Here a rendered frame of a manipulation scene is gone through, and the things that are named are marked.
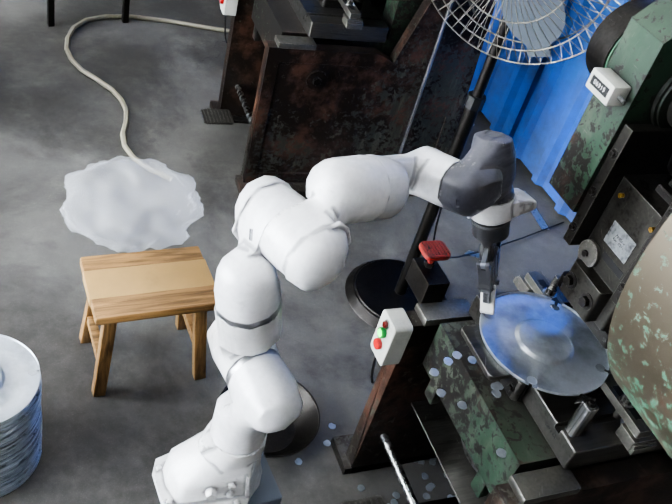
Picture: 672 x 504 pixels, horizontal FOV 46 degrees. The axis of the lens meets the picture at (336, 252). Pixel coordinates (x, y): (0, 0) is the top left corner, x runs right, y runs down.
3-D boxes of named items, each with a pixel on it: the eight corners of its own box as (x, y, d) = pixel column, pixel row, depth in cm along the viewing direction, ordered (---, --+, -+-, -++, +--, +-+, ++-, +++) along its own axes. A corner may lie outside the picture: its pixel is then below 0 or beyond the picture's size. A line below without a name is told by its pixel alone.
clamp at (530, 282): (546, 332, 184) (565, 301, 178) (512, 281, 195) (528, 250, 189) (567, 329, 186) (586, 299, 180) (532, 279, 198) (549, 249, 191)
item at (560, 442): (563, 470, 163) (575, 453, 159) (467, 310, 192) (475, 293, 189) (673, 447, 174) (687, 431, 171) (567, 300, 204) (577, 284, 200)
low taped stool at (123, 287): (90, 399, 226) (94, 318, 205) (76, 337, 242) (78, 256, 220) (207, 379, 241) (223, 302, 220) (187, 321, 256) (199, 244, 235)
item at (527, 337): (463, 354, 162) (464, 352, 161) (497, 276, 183) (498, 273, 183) (598, 419, 157) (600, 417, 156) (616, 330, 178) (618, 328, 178)
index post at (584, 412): (570, 438, 161) (591, 409, 155) (562, 426, 163) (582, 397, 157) (581, 436, 163) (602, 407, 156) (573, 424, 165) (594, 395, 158)
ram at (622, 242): (584, 334, 158) (656, 220, 139) (546, 281, 168) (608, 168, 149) (650, 325, 165) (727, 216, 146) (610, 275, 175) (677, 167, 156)
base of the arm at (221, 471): (169, 531, 154) (176, 492, 145) (144, 451, 166) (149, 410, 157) (274, 501, 164) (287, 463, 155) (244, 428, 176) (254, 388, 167)
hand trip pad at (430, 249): (418, 280, 190) (428, 257, 186) (408, 263, 194) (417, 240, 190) (443, 278, 193) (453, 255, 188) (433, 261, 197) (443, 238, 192)
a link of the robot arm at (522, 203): (464, 202, 154) (463, 226, 157) (529, 210, 150) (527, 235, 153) (479, 172, 163) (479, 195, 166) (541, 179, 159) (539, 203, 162)
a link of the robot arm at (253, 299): (235, 340, 126) (227, 266, 113) (186, 274, 135) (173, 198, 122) (335, 289, 134) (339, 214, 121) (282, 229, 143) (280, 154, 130)
